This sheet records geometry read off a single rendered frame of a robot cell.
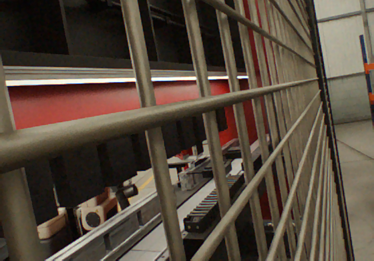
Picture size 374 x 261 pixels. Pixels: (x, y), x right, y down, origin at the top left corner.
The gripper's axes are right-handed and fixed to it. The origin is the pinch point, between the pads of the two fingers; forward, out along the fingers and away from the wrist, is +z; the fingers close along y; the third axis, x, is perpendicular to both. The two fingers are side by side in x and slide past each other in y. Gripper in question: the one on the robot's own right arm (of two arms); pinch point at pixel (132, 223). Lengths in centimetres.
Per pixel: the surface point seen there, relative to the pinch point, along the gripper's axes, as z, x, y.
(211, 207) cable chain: -13, -59, 78
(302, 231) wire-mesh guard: -28, -124, 113
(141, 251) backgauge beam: -11, -75, 62
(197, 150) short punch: -23, 29, 41
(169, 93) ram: -57, 2, 52
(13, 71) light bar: -59, -97, 69
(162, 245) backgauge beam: -10, -71, 66
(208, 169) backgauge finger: -16, -7, 59
